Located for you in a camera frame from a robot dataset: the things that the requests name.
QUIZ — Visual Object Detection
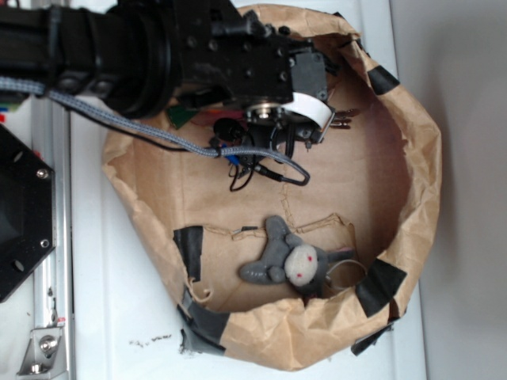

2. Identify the orange plastic toy carrot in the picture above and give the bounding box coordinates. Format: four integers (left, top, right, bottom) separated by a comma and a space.
166, 105, 243, 129

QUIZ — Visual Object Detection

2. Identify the metal key ring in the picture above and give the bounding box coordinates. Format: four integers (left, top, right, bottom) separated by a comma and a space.
326, 260, 368, 295

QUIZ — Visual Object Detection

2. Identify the brown paper bag bin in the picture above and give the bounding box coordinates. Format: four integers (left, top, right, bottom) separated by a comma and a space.
102, 5, 442, 371

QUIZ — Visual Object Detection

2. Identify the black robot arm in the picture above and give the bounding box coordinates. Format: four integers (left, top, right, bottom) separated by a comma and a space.
1, 1, 335, 157

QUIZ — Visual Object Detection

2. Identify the silver key bunch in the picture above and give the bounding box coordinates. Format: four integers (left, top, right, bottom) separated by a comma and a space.
330, 108, 360, 130

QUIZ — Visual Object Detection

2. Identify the grey braided cable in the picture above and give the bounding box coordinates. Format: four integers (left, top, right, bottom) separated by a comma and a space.
0, 75, 311, 186

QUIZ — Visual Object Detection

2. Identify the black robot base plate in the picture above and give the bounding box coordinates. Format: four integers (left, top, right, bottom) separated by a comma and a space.
1, 126, 55, 302

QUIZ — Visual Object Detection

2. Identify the grey plush bunny keychain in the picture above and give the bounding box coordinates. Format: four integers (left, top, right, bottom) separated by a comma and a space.
239, 215, 355, 298

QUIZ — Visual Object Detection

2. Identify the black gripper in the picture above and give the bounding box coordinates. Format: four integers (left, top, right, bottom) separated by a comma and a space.
173, 1, 339, 150

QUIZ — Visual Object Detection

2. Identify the metal corner bracket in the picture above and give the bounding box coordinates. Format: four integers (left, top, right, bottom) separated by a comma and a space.
16, 327, 67, 379

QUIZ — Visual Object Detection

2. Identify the aluminium frame rail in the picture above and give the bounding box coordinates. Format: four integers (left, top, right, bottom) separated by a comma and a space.
17, 99, 75, 379

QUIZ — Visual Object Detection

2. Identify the white tray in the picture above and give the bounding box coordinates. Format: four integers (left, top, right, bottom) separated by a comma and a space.
69, 0, 428, 380

